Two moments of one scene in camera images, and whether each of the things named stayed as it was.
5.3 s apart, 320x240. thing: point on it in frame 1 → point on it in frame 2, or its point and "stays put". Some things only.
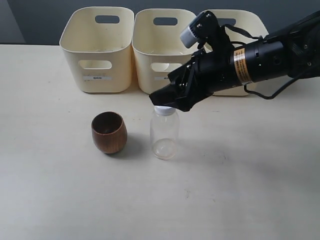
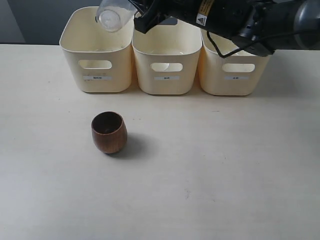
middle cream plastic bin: x=156 y=42 stays put
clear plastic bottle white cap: x=164 y=132 → x=113 y=15
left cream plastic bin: x=100 y=54 stays put
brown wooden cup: x=109 y=132 stays put
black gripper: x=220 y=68 → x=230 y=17
